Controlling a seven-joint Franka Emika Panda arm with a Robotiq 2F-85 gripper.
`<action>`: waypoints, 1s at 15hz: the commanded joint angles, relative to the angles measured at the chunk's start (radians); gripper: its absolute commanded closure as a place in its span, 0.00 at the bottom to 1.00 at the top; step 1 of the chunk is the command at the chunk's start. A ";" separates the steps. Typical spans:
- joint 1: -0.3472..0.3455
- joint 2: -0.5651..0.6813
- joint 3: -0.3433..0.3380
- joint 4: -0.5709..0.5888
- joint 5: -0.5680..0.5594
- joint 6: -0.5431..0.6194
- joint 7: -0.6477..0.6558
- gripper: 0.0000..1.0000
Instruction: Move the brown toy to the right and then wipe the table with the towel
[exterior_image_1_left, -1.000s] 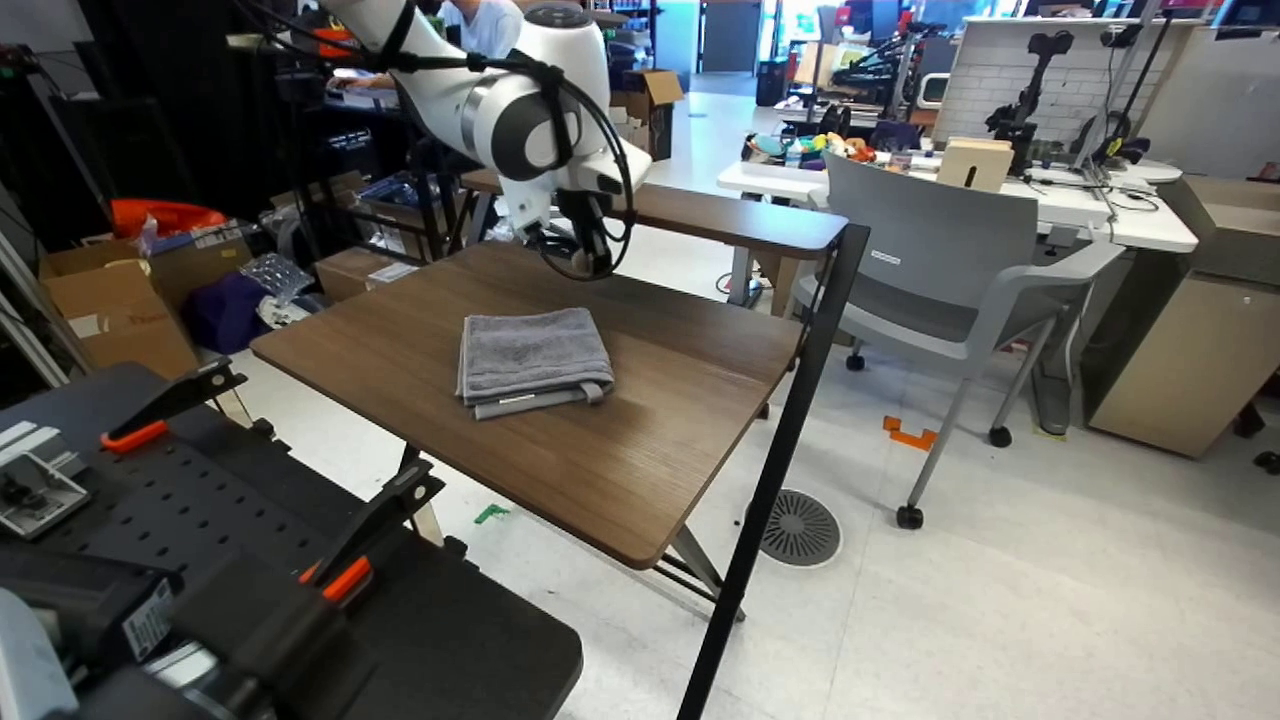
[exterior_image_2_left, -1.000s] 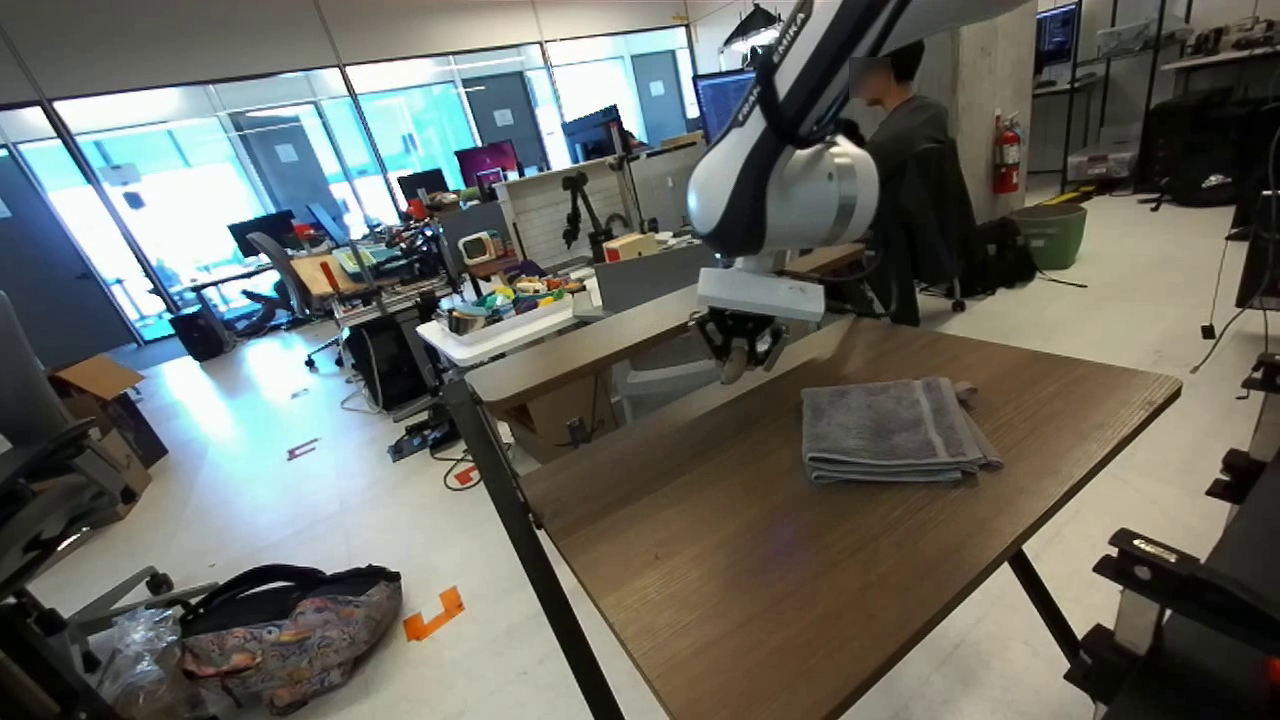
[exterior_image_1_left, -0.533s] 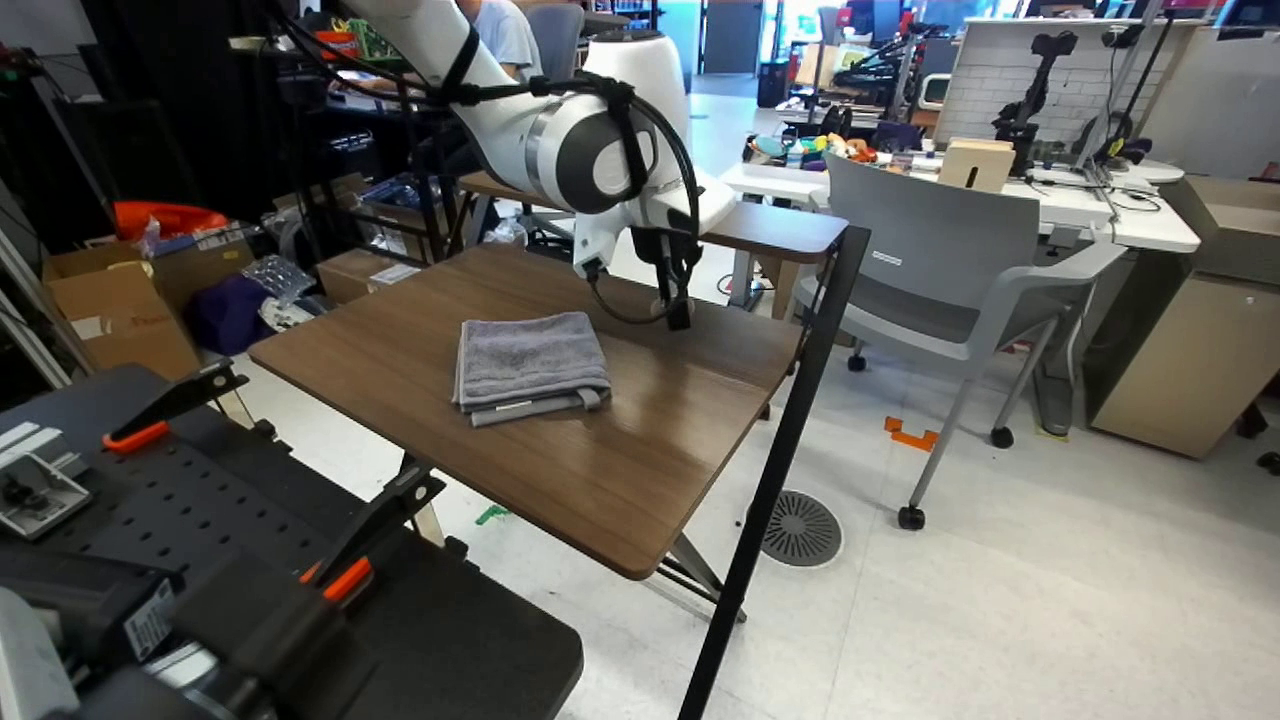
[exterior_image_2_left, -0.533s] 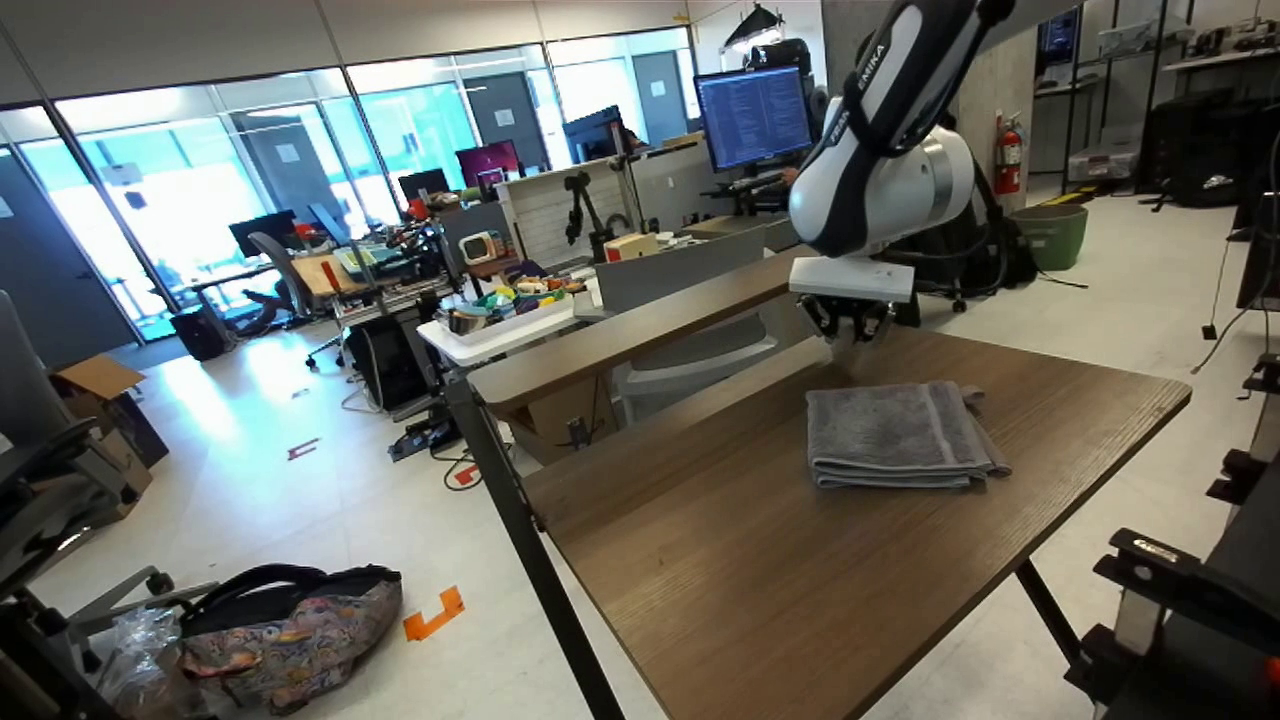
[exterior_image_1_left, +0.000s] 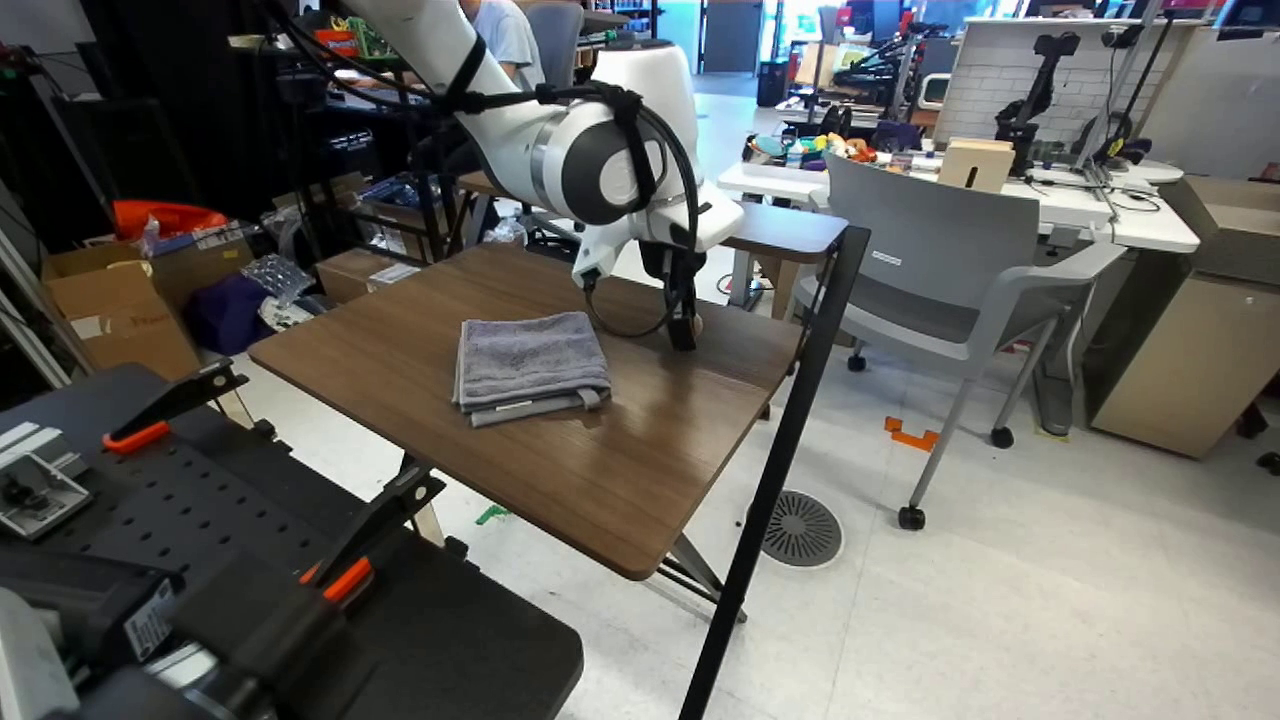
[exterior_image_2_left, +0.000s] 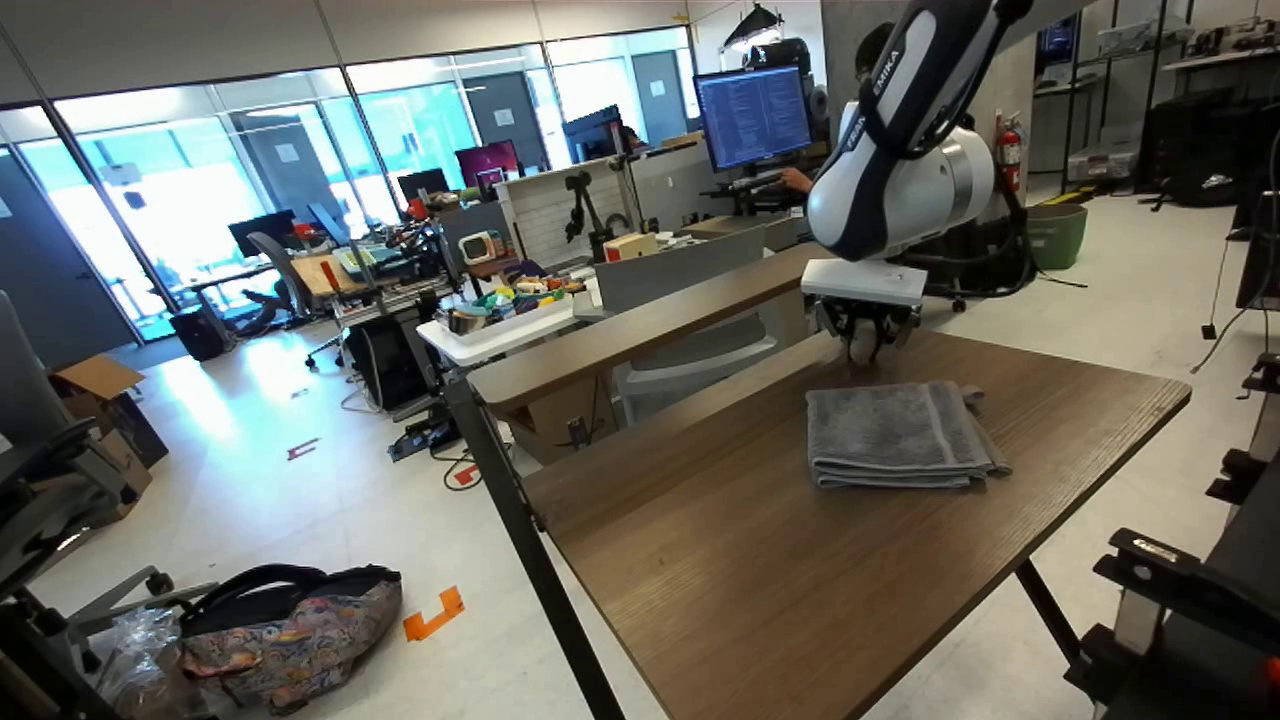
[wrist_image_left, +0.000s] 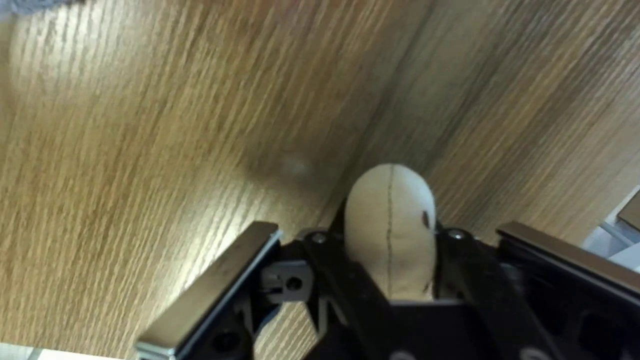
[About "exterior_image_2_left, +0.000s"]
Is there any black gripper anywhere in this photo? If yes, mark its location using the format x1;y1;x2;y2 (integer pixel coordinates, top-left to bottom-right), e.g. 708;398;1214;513
812;305;921;372

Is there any grey towel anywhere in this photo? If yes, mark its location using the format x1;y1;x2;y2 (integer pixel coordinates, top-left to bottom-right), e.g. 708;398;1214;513
803;375;1011;497

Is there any colourful toy clutter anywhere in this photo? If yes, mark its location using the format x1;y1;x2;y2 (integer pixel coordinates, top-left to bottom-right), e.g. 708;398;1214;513
443;267;600;336

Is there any black backpack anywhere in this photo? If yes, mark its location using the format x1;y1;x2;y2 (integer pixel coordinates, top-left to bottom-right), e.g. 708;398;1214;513
974;218;1049;297

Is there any grey plastic chair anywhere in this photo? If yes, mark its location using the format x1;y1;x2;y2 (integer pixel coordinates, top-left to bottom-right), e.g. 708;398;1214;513
592;226;844;430

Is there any green plastic bin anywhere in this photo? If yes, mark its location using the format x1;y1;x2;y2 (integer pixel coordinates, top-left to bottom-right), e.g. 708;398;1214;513
1016;197;1094;276

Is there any narrow wooden shelf board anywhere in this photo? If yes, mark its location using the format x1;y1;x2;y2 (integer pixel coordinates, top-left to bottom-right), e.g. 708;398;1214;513
466;239;835;414

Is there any red fire extinguisher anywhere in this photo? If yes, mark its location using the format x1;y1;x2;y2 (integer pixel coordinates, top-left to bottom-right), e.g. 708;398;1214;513
990;107;1031;200

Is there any blue screen computer monitor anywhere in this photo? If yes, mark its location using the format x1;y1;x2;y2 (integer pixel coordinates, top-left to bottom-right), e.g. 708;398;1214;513
691;64;821;176

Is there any light grey partition panel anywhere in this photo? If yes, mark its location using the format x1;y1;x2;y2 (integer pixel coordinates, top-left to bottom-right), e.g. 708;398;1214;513
496;135;720;272

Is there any brown cardboard box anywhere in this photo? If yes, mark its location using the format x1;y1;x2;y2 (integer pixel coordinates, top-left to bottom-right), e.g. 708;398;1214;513
52;351;175;474
510;372;630;463

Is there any metal storage rack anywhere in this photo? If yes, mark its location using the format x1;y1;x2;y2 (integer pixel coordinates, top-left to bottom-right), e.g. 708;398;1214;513
1037;0;1280;204

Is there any black computer monitor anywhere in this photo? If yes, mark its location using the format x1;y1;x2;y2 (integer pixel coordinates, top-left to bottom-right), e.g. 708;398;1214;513
228;208;303;262
564;106;630;167
396;163;456;208

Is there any white table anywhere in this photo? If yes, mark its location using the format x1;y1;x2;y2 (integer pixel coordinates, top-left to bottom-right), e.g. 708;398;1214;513
414;291;609;372

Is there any black equipment case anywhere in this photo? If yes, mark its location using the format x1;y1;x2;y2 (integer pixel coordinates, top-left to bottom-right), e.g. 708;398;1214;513
1135;94;1280;211

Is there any black floor stand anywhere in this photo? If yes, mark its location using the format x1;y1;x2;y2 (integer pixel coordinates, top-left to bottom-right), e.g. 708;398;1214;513
1190;131;1280;380

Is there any purple screen computer monitor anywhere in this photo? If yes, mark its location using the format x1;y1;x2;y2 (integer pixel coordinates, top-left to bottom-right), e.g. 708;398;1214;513
456;141;529;194

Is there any black power strip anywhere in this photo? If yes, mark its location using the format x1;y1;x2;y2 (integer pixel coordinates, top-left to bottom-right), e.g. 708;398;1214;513
388;403;463;463

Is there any black computer case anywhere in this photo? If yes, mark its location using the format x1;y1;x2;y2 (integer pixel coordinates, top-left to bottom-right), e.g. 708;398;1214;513
349;311;436;414

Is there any black office chair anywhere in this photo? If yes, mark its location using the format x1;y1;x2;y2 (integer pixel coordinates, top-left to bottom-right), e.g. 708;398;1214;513
245;230;353;375

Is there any black waste bin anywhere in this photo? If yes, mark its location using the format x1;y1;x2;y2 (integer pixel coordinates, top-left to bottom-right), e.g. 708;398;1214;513
171;305;245;366

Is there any clear plastic bag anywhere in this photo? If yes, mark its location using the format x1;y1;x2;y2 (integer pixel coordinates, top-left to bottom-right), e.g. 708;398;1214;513
85;603;191;711

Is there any dark grey office chair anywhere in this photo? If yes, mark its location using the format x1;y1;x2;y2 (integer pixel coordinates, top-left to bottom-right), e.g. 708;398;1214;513
0;284;185;638

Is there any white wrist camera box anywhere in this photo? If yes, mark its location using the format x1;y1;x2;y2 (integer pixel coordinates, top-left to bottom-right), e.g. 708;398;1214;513
797;258;933;311

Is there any black articulated camera stand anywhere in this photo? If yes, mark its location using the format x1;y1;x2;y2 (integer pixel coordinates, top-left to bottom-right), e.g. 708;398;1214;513
567;160;619;263

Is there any orange plastic bracket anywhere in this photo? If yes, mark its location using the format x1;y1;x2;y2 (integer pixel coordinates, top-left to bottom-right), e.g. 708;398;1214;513
403;579;472;646

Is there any patterned bag with black straps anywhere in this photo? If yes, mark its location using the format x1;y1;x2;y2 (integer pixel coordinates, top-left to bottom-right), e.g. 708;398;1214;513
175;559;407;716

